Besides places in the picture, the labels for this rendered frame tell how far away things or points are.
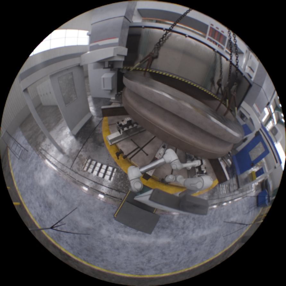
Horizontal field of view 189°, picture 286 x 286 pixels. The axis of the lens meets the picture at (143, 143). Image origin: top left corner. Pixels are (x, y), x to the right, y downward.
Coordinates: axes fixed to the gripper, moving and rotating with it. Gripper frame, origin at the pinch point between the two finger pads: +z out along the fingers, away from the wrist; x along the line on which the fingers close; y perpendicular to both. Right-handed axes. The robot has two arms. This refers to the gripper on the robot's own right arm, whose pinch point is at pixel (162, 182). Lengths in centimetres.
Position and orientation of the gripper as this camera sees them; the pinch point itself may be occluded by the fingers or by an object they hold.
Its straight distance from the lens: 160.9
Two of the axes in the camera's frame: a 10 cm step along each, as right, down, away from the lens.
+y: -4.3, 6.8, -5.9
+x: 8.9, 4.3, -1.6
